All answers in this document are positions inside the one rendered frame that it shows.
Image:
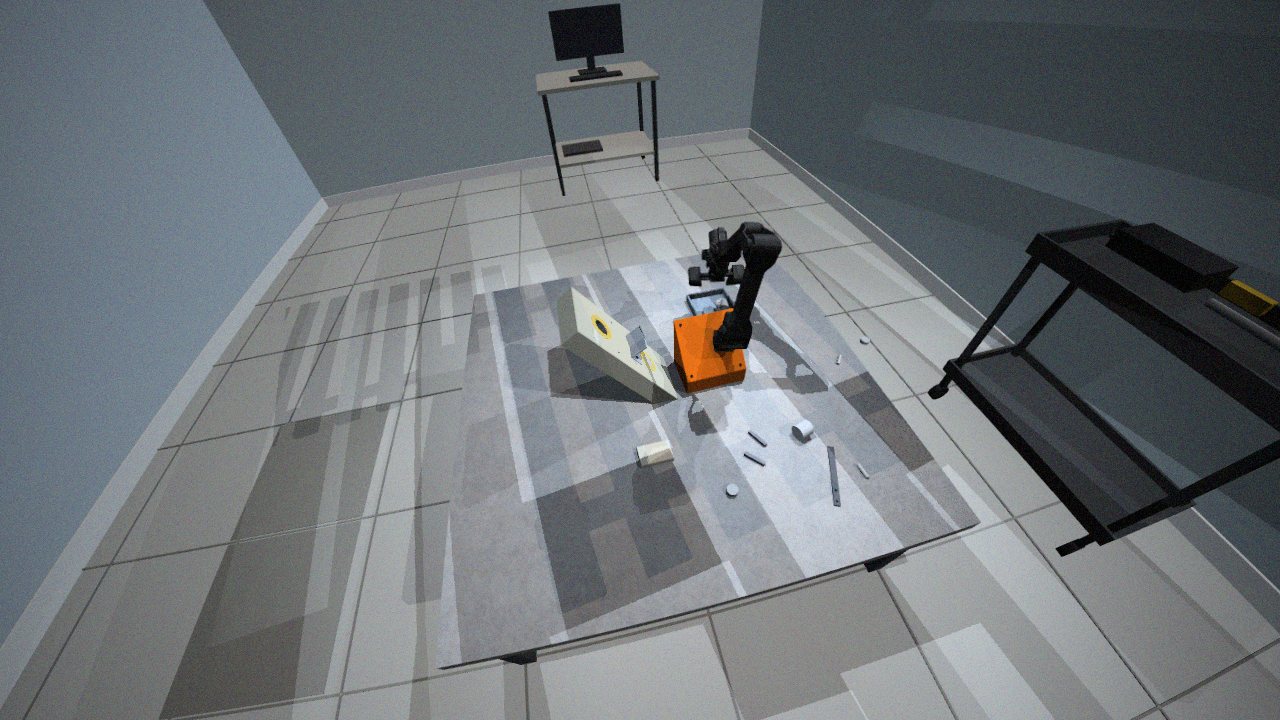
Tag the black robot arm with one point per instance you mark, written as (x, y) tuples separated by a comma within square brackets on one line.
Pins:
[(761, 249)]

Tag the white cylinder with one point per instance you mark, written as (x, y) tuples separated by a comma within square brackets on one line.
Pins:
[(802, 429)]

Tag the light blue square tray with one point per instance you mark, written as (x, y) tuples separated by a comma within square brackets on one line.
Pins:
[(703, 302)]

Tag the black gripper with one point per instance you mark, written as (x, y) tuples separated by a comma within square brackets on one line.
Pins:
[(734, 275)]

